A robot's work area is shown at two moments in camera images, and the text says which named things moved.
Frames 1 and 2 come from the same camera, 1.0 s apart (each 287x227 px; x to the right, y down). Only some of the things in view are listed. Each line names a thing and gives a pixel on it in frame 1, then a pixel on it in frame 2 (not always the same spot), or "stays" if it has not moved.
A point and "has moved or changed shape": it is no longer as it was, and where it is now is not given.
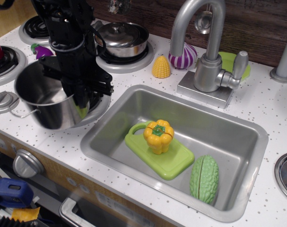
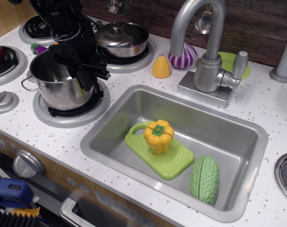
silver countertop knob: x=3 y=101 stays
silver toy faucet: x=208 y=82 stays
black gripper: x=83 y=89 -> x=81 y=53
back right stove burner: x=126 y=65 stays
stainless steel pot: x=42 y=94 has moved or changed shape
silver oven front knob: x=26 y=165 stays
